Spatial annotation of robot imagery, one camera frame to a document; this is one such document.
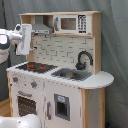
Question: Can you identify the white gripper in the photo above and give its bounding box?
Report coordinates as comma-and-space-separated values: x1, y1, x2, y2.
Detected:
16, 24, 32, 55

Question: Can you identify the small metal toy pot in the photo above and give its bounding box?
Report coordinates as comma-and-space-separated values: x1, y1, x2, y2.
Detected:
60, 71, 77, 79

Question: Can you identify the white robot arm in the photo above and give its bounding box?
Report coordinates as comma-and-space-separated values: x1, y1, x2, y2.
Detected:
0, 24, 41, 128

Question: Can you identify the wooden toy kitchen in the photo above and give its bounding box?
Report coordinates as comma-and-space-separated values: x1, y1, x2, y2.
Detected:
7, 11, 114, 128

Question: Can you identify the grey range hood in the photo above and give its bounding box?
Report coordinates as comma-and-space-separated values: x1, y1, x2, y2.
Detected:
32, 16, 52, 34

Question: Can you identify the black toy stovetop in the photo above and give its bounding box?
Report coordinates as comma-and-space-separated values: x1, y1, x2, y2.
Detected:
18, 62, 55, 73

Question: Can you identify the left red stove knob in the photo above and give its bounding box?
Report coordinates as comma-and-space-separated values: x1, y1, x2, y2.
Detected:
12, 76, 19, 84

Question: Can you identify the red stove knob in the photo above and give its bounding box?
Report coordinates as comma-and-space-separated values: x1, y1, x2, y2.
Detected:
12, 76, 19, 84
31, 81, 37, 88

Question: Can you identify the right red stove knob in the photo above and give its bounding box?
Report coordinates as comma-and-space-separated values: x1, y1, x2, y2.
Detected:
31, 81, 37, 88

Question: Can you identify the white toy microwave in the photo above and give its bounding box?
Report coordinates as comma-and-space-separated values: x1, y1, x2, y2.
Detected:
54, 14, 91, 34

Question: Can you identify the toy oven door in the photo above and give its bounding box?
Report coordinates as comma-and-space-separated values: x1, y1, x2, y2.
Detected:
11, 89, 42, 128

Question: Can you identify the black toy faucet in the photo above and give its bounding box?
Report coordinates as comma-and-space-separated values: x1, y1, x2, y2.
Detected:
75, 51, 93, 70

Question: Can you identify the grey toy sink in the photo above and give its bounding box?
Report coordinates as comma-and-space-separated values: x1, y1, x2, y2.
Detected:
52, 68, 92, 81

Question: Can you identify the grey ice dispenser panel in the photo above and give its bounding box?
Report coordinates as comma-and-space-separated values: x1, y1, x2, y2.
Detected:
54, 94, 70, 120

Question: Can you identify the grey backdrop curtain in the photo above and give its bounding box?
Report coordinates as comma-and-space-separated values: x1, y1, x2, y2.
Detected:
0, 0, 128, 128

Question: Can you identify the grey cabinet door handle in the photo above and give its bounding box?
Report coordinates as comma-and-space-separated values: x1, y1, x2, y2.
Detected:
47, 102, 51, 120

